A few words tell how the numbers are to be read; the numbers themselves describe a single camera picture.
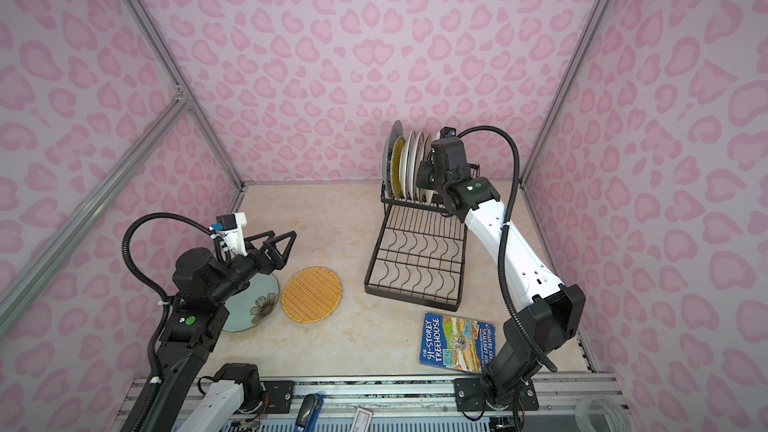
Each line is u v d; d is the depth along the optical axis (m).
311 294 0.90
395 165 0.79
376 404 0.73
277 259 0.62
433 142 0.59
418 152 0.75
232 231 0.60
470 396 0.73
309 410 0.68
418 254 0.98
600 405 0.71
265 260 0.61
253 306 0.88
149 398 0.43
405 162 0.75
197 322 0.51
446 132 0.66
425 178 0.69
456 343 0.80
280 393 0.74
